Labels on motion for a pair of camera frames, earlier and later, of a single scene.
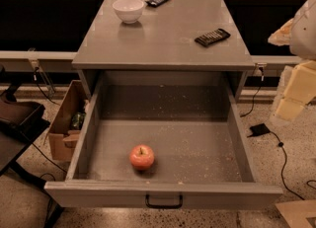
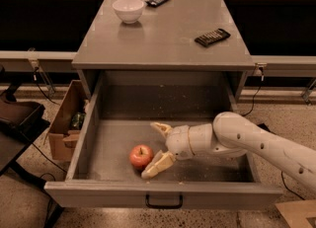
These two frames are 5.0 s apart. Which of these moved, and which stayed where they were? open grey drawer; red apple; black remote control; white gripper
Moved: white gripper
Stayed: red apple; open grey drawer; black remote control
